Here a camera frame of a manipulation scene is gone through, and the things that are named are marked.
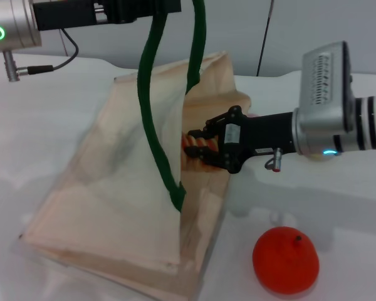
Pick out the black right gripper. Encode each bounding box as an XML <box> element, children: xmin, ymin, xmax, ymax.
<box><xmin>183</xmin><ymin>105</ymin><xmax>298</xmax><ymax>175</ymax></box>

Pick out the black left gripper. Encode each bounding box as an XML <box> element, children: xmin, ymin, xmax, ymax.
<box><xmin>33</xmin><ymin>0</ymin><xmax>181</xmax><ymax>32</ymax></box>

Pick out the orange striped long bread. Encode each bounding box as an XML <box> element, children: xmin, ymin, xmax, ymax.
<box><xmin>181</xmin><ymin>133</ymin><xmax>222</xmax><ymax>174</ymax></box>

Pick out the cream handbag with green handle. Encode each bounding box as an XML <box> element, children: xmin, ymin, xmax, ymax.
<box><xmin>18</xmin><ymin>0</ymin><xmax>252</xmax><ymax>301</ymax></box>

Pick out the dark thin background pole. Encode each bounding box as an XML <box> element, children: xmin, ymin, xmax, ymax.
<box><xmin>256</xmin><ymin>0</ymin><xmax>275</xmax><ymax>77</ymax></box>

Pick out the orange tangerine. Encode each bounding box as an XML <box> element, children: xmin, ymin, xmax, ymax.
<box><xmin>252</xmin><ymin>227</ymin><xmax>320</xmax><ymax>295</ymax></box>

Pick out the silver right wrist cable plug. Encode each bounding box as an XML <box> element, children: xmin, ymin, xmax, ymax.
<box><xmin>264</xmin><ymin>146</ymin><xmax>285</xmax><ymax>173</ymax></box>

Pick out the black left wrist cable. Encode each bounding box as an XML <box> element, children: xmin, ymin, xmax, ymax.
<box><xmin>3</xmin><ymin>28</ymin><xmax>80</xmax><ymax>83</ymax></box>

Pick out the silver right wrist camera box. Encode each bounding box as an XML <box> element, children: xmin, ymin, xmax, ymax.
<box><xmin>300</xmin><ymin>40</ymin><xmax>355</xmax><ymax>133</ymax></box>

